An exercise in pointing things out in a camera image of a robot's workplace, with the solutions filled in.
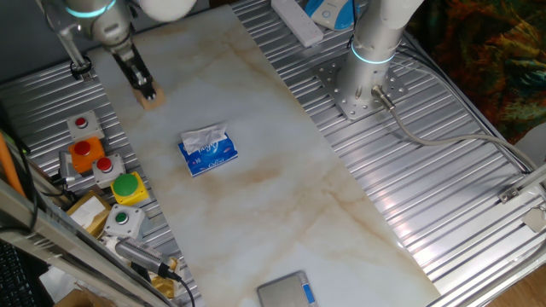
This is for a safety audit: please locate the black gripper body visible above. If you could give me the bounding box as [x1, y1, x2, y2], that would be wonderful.
[111, 41, 149, 84]

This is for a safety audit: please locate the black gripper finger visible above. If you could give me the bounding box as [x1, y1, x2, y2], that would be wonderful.
[132, 72, 151, 100]
[144, 70, 158, 98]

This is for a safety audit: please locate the light wooden block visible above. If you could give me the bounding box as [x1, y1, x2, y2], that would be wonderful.
[131, 81, 166, 111]

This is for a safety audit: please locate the grey box red button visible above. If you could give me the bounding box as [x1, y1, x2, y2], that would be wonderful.
[66, 110, 106, 143]
[91, 153, 127, 189]

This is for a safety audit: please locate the blue tissue pack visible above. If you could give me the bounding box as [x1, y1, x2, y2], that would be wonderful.
[177, 123, 239, 178]

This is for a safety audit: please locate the orange box red button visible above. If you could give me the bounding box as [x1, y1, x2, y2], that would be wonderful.
[67, 136, 107, 174]

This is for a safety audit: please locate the yellow box green button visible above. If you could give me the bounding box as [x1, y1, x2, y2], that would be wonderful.
[110, 171, 150, 206]

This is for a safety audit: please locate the silver metal box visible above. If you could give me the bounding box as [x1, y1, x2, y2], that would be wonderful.
[58, 150, 81, 181]

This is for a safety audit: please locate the grey box green button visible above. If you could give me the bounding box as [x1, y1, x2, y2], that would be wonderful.
[103, 203, 146, 240]

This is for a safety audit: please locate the orange pole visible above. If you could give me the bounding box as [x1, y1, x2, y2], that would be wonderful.
[0, 131, 26, 198]

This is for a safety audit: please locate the white power strip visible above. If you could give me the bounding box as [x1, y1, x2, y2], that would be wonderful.
[270, 0, 324, 48]

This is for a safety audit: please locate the grey ribbed handheld device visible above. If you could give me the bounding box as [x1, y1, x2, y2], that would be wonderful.
[114, 237, 172, 279]

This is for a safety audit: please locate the blue and white device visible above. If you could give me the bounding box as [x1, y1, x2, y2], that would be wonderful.
[304, 0, 358, 32]

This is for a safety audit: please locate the gold foil package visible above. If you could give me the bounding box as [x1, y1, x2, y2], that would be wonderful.
[148, 255, 181, 300]

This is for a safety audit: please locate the brown cardboard box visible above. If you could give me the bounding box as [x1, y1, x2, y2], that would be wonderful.
[54, 286, 119, 307]

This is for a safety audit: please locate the black keyboard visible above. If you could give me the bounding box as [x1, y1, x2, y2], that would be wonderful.
[0, 240, 38, 307]

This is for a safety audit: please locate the colourful patterned cloth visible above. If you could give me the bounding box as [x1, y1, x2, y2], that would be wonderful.
[407, 0, 546, 145]

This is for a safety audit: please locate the aluminium profile post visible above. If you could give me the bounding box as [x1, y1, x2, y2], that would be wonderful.
[35, 0, 93, 83]

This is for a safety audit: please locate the aluminium frame bar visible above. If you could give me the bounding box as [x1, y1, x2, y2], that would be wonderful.
[0, 178, 172, 307]

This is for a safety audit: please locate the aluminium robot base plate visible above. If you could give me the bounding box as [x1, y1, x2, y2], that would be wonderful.
[315, 55, 409, 122]

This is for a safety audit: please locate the black handheld device cable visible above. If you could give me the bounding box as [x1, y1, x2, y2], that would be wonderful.
[169, 270, 197, 307]

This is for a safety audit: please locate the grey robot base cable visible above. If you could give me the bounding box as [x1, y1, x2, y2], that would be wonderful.
[371, 84, 539, 172]

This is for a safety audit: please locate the small metal bracket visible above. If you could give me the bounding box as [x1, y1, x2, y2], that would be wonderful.
[497, 186, 520, 204]

